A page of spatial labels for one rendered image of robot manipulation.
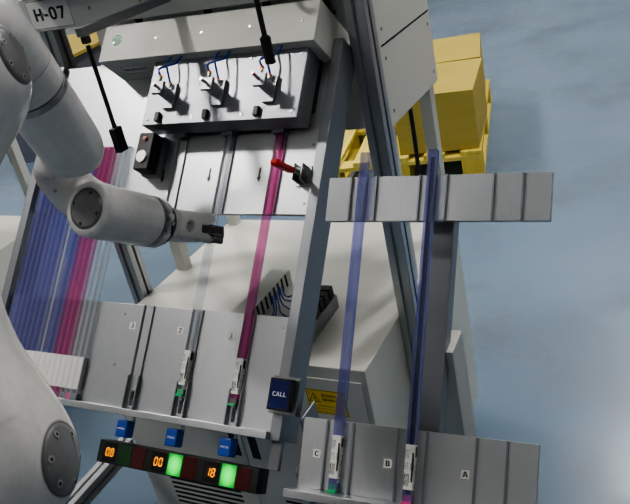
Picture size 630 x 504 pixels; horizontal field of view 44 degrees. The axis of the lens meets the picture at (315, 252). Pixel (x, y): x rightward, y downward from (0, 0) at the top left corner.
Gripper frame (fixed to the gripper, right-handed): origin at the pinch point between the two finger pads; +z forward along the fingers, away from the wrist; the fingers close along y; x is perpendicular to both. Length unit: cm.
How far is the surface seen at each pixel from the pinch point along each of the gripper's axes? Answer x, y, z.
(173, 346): 20.6, 4.1, -2.7
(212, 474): 40.8, -8.2, -5.3
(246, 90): -26.1, -5.6, -0.7
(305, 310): 12.4, -21.0, -0.6
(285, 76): -28.2, -13.3, -0.3
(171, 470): 41.5, 0.1, -5.4
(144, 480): 67, 68, 72
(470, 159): -66, 27, 248
